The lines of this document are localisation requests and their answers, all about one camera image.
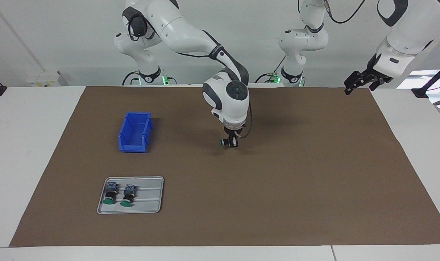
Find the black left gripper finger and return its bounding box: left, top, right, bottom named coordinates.
left=369, top=77, right=387, bottom=91
left=344, top=71, right=377, bottom=95

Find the black angled stand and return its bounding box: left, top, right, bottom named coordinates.
left=411, top=60, right=440, bottom=99

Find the brown paper table mat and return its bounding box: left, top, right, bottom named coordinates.
left=9, top=86, right=440, bottom=248

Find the grey metal tray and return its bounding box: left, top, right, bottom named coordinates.
left=97, top=176, right=165, bottom=215

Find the blue plastic storage bin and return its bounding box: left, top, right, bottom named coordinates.
left=118, top=112, right=153, bottom=153

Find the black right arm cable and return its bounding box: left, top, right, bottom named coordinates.
left=240, top=103, right=253, bottom=139

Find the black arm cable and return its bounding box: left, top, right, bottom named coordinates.
left=240, top=103, right=253, bottom=139
left=323, top=0, right=367, bottom=25

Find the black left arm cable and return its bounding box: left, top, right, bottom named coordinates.
left=323, top=0, right=367, bottom=25

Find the black left base cable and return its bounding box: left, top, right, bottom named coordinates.
left=255, top=55, right=286, bottom=83

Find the black base cable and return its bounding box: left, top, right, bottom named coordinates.
left=122, top=71, right=141, bottom=86
left=255, top=55, right=286, bottom=83

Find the black right base cable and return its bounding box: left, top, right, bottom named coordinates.
left=122, top=71, right=141, bottom=86

